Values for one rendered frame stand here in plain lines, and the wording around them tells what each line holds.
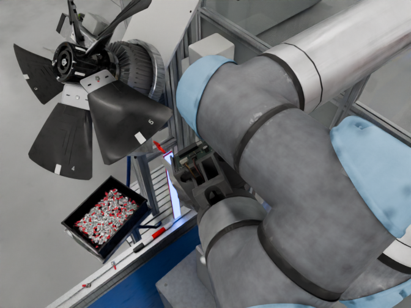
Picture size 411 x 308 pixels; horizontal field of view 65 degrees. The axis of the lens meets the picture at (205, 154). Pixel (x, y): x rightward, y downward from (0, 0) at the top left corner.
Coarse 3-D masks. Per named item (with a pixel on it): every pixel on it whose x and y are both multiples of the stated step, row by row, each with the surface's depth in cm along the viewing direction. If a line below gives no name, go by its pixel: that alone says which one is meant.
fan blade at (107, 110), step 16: (96, 96) 90; (112, 96) 91; (128, 96) 91; (144, 96) 91; (96, 112) 89; (112, 112) 88; (128, 112) 88; (144, 112) 88; (160, 112) 87; (96, 128) 87; (112, 128) 86; (128, 128) 86; (144, 128) 85; (112, 144) 85; (128, 144) 84; (112, 160) 84
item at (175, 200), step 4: (168, 156) 78; (172, 156) 79; (168, 160) 79; (168, 176) 84; (172, 188) 89; (172, 192) 91; (176, 192) 92; (172, 196) 92; (176, 196) 94; (172, 200) 94; (176, 200) 95; (172, 204) 96; (176, 204) 97; (176, 208) 99; (176, 212) 100; (176, 216) 102
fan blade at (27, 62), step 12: (24, 60) 112; (36, 60) 108; (48, 60) 104; (24, 72) 117; (36, 72) 112; (48, 72) 109; (36, 84) 118; (48, 84) 114; (60, 84) 112; (36, 96) 122; (48, 96) 119
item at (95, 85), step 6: (102, 72) 96; (108, 72) 96; (84, 78) 94; (90, 78) 95; (102, 78) 95; (108, 78) 95; (114, 78) 95; (84, 84) 93; (96, 84) 94; (102, 84) 94; (90, 90) 92
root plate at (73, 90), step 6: (66, 84) 99; (66, 90) 100; (72, 90) 100; (78, 90) 101; (84, 90) 101; (66, 96) 100; (72, 96) 101; (84, 96) 101; (66, 102) 101; (72, 102) 101; (78, 102) 101; (84, 102) 102; (84, 108) 102
